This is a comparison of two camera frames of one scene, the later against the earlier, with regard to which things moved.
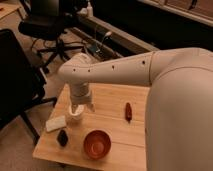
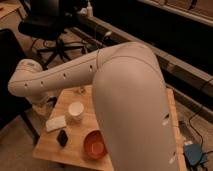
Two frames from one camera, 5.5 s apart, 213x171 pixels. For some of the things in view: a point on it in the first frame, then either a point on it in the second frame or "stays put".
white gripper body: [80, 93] → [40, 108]
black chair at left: [22, 83] stays put
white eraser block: [55, 123] stays put
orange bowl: [97, 144] stays put
